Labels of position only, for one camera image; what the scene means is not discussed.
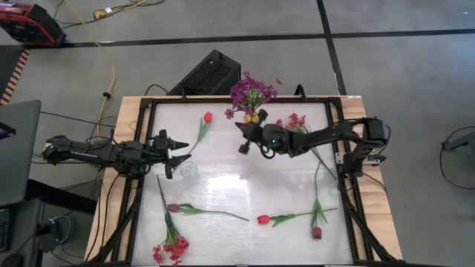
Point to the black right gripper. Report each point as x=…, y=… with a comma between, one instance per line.
x=274, y=139

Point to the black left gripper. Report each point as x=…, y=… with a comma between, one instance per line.
x=157, y=152

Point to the pink-red artificial flower bunch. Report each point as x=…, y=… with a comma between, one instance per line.
x=295, y=120
x=177, y=244

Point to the dark red artificial tulip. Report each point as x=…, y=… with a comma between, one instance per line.
x=172, y=208
x=316, y=233

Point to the bright red artificial tulip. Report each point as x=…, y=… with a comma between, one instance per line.
x=263, y=219
x=208, y=117

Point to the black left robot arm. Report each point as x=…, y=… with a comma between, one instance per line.
x=85, y=152

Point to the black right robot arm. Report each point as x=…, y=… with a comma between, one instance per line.
x=334, y=133

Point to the yellow glass vase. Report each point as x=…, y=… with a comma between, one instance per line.
x=251, y=118

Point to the clear glass vase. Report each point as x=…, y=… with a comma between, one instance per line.
x=190, y=171

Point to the black perforated box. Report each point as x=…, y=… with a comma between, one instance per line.
x=208, y=76

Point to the white table sheet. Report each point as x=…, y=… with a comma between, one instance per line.
x=222, y=241

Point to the silver mounting plate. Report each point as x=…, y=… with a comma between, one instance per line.
x=375, y=159

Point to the yellow power plug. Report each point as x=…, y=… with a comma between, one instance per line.
x=99, y=15

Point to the grey laptop lid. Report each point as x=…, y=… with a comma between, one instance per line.
x=18, y=155

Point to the dark side desk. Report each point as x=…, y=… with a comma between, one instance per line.
x=22, y=222

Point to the dark striped-edge floor mat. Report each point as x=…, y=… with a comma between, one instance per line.
x=7, y=63

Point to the red and black tool case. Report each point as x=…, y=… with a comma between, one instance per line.
x=26, y=26

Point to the grey stand foot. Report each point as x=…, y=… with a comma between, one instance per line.
x=460, y=141

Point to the black aluminium table frame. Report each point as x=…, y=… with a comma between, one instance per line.
x=185, y=100

